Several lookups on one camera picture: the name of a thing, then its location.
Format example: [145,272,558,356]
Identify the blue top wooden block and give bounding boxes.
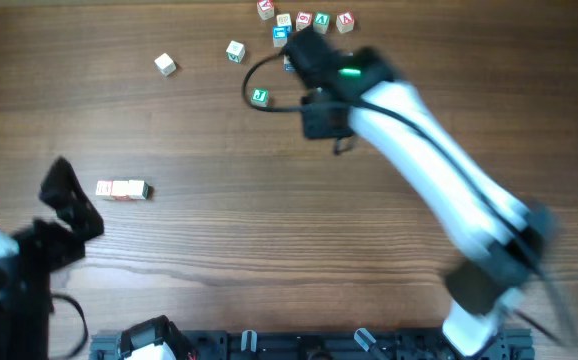
[272,26,288,48]

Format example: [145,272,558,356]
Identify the wooden block red side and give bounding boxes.
[95,180,113,200]

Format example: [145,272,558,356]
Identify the wooden block circle picture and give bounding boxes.
[250,88,269,107]

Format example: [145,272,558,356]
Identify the wooden block green side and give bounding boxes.
[226,40,246,63]

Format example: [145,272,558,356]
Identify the green letter A block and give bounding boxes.
[312,12,330,34]

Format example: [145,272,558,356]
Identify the plain wooden block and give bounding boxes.
[110,180,131,201]
[154,53,177,76]

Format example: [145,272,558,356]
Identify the red letter A block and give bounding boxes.
[336,12,355,34]

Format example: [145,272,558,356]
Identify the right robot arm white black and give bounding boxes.
[282,27,578,357]

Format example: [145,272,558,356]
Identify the wooden block blue side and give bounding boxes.
[283,56,294,73]

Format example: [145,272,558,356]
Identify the wooden block faint picture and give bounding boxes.
[126,180,150,200]

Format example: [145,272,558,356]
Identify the plain top block on blue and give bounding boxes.
[276,13,292,30]

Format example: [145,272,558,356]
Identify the red number nine block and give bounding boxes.
[295,11,313,31]

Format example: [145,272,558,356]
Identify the red letter block top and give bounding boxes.
[256,0,275,21]

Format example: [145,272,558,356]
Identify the black mounting rail base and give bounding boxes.
[89,328,536,360]

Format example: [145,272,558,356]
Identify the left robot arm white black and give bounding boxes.
[0,157,104,359]

